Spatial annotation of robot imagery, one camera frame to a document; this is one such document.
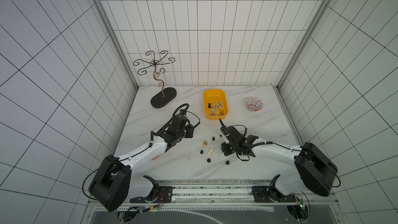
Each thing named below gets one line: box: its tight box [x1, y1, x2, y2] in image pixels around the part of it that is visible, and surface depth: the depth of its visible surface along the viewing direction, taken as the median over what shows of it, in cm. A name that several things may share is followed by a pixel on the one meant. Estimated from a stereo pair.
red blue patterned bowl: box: [244, 96, 264, 112], surface depth 109 cm
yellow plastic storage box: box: [203, 89, 229, 121], surface depth 109 cm
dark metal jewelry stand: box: [133, 50, 177, 109], surface depth 97 cm
